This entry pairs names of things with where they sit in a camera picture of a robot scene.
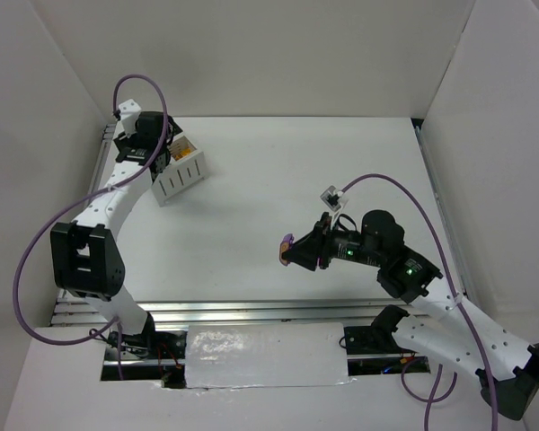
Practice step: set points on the white slotted container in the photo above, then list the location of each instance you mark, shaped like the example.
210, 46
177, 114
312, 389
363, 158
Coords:
177, 176

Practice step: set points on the yellow rounded lego brick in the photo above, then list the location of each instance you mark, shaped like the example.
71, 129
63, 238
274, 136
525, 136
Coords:
181, 154

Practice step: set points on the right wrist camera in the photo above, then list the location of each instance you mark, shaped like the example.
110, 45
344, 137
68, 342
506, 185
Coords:
335, 199

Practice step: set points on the aluminium rail right side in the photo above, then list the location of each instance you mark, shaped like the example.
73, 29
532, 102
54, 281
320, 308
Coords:
458, 262

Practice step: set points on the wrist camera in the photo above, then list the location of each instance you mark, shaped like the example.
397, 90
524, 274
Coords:
127, 116
335, 199

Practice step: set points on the white foam board front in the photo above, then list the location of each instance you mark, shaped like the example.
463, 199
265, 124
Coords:
266, 355

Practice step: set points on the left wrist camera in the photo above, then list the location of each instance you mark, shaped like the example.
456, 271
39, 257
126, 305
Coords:
127, 116

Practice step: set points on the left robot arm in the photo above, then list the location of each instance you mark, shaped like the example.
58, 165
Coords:
142, 156

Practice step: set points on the aluminium rail left side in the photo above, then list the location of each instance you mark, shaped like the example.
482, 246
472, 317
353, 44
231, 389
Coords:
85, 202

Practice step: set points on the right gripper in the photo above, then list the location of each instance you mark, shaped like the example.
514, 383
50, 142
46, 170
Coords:
322, 244

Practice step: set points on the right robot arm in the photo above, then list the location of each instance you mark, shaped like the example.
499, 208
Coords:
505, 367

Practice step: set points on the aluminium table rail front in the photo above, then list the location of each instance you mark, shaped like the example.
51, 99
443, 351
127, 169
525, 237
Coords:
174, 315

